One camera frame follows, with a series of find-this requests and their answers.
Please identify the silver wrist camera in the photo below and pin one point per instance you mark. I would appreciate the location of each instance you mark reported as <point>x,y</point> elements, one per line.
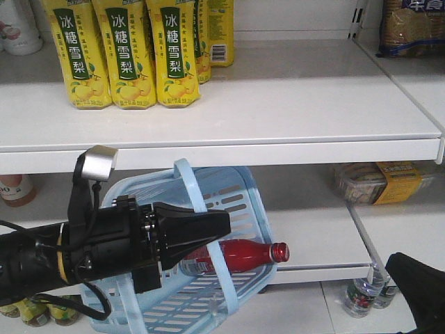
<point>98,163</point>

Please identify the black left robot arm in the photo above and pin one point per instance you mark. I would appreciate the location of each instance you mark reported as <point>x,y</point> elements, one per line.
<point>38,263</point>

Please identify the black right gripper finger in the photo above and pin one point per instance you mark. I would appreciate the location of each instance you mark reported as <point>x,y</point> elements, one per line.
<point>423,288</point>

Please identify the white metal shelving unit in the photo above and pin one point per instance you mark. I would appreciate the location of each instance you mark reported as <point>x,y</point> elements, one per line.
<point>306,89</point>

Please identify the biscuit pack blue label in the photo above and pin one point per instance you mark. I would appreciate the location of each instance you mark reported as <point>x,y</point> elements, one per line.
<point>412,28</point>

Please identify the orange C100 juice bottle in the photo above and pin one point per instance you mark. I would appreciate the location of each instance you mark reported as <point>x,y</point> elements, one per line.
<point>17,190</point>

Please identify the red aluminium coke bottle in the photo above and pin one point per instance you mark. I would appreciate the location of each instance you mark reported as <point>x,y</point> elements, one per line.
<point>240,255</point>

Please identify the clear water bottle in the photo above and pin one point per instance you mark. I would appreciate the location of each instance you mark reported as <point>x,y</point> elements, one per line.
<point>360,295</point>
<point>386,295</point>

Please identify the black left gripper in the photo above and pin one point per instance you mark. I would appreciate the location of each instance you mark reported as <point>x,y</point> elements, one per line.
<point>132,238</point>

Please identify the yellow pear drink bottle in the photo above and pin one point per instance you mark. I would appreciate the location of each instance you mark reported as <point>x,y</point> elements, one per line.
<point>221,32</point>
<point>176,71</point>
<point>80,50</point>
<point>125,32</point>
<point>202,44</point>

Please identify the white peach drink bottle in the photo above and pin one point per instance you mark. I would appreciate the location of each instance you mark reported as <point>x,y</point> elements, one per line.
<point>19,33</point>

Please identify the clear cookie box yellow label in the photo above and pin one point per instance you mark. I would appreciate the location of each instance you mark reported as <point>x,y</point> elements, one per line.
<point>384,182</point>

